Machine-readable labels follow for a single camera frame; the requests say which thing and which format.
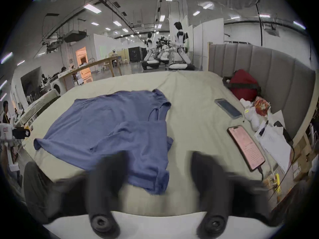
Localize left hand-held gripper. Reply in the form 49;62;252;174
0;123;31;173

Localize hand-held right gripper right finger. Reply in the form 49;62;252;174
191;151;272;239

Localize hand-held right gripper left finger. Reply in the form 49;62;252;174
47;151;129;239

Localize phone with pink screen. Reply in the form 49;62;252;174
227;125;266;172

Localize blue shirt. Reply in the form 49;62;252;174
34;89;174;196

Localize yellow plastic object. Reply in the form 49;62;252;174
274;173;282;194

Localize white washing machine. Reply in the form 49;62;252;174
51;77;67;96

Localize white paper sheets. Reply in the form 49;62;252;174
254;110;292;174

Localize bed with beige sheet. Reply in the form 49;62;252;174
22;70;294;217

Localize white plastic bag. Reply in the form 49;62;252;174
240;98;269;132

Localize phone with grey-blue screen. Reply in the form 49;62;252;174
214;98;243;120

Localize red and orange snack packet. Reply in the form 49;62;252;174
252;96;271;116

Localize cardboard cartons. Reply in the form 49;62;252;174
291;133;319;180

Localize long wooden table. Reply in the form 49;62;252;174
59;55;123;84

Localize grey padded headboard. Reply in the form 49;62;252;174
208;42;316;144

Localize white humanoid robot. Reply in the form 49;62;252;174
141;32;160;70
168;22;195;71

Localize black charger with cable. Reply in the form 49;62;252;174
273;120;295;147

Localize red bag with black strap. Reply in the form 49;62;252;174
222;69;262;101

